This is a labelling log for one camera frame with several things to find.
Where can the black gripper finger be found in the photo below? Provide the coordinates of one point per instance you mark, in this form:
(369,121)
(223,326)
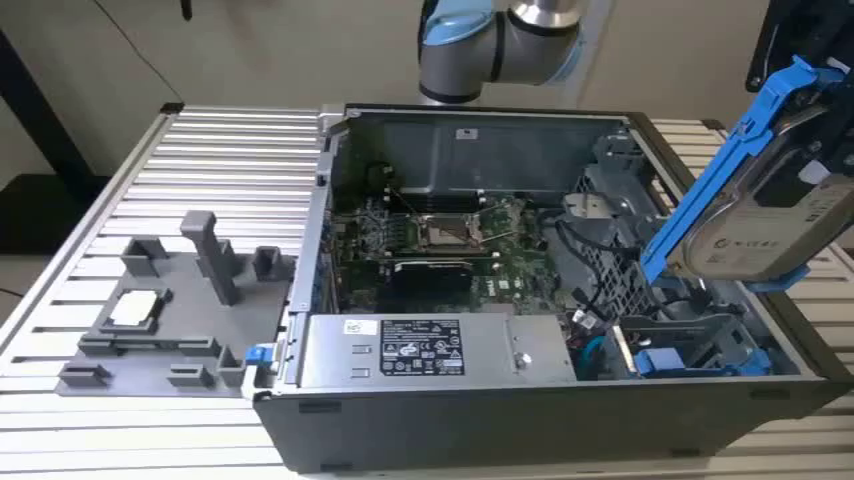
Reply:
(787,190)

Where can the hard disk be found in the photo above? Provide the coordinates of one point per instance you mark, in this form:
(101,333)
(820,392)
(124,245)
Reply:
(747,240)

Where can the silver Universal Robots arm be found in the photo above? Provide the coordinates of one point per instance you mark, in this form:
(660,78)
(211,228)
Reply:
(460,60)

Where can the black perforated disk bay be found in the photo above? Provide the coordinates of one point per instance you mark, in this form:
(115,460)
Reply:
(600,270)

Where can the blue disk carrier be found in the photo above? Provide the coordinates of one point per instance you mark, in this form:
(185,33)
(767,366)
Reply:
(656,362)

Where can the black RAM slot bank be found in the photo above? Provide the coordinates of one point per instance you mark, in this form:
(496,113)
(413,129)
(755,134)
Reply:
(440,200)

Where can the black table corner cap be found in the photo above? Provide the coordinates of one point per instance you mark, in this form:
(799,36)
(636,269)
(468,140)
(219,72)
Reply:
(172,107)
(712,124)

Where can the silver metal drive cage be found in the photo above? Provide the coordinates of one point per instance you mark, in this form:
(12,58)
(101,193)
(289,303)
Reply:
(614,175)

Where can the gray metal inner plate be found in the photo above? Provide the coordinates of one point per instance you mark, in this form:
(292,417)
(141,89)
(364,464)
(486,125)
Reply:
(507,160)

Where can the green motherboard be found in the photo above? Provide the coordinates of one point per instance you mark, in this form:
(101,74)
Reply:
(520,280)

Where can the CPU socket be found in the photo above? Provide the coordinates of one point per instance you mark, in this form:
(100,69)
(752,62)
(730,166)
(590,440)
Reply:
(443,240)

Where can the black graphics card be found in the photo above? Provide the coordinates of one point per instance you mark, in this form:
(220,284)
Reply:
(427,285)

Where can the black power supply label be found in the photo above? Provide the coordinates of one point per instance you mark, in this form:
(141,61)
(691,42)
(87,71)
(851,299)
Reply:
(420,350)

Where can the black open PC case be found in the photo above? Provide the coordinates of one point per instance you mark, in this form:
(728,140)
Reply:
(467,430)

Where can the silver power supply unit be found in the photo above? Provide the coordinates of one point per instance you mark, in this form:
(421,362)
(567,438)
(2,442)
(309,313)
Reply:
(333,360)

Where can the blue case latch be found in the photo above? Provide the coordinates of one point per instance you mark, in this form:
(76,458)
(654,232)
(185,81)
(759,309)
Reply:
(256,356)

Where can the gray parts rack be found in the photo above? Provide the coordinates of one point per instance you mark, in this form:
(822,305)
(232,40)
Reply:
(187,310)

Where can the black hanging object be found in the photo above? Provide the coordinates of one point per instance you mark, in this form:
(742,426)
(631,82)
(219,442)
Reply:
(185,10)

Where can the silver CPU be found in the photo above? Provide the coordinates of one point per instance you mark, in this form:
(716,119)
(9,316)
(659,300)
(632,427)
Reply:
(133,307)

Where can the black desk frame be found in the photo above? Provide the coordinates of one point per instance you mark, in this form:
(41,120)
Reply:
(53,215)

